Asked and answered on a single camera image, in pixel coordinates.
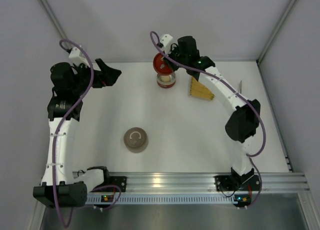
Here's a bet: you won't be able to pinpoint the red round lid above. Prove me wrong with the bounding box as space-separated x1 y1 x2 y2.
152 53 173 75

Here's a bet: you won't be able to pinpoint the white round bun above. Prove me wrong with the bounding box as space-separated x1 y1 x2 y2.
160 75 171 83

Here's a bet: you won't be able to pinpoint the red steel lunch bowl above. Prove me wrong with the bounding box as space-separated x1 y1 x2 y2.
156 73 176 89

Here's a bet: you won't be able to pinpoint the steel food tongs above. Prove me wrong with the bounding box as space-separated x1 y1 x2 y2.
237 80 243 94

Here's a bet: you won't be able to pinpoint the brown round lid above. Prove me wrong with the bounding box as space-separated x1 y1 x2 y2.
123 127 148 143

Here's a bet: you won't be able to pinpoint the tan steel lunch bowl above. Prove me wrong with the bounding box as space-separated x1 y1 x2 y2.
124 140 149 153

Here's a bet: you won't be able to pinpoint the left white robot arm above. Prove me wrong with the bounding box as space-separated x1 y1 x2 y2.
32 58 122 208

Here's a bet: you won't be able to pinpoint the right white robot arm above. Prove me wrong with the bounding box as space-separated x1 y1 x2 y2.
159 34 264 189

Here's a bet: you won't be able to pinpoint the bamboo woven tray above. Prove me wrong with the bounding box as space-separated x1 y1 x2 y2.
188 77 215 101

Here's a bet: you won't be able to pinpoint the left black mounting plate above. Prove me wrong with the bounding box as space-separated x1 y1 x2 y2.
109 176 127 192

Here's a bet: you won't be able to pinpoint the black mounting plate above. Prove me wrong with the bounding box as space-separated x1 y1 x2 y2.
214 175 261 193
109 176 127 192

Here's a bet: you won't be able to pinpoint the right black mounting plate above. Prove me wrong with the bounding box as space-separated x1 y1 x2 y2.
214 175 261 193

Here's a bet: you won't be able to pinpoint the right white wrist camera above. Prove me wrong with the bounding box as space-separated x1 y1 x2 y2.
160 34 174 54

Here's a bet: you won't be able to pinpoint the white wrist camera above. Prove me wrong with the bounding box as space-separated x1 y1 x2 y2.
68 47 89 66
160 34 174 54

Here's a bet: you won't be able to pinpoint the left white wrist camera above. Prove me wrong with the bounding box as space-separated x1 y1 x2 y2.
68 47 89 66

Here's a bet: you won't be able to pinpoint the left aluminium frame post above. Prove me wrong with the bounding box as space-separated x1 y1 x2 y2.
37 0 68 40

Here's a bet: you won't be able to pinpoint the aluminium frame post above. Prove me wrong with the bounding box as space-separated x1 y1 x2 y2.
37 0 68 40
256 0 299 70

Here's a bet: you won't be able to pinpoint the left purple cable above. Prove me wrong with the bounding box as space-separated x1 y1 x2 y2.
51 39 122 228

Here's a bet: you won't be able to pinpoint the purple cable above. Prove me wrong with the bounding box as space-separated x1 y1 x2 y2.
149 31 267 211
51 39 122 228

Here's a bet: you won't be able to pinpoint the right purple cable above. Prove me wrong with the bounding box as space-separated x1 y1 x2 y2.
149 31 267 211

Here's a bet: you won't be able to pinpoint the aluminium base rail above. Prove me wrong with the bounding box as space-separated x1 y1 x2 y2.
110 172 310 194

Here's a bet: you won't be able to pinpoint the right aluminium frame post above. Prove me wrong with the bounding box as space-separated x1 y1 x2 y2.
256 0 299 70

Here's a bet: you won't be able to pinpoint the grey slotted cable duct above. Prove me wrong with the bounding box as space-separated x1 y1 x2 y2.
86 194 238 205

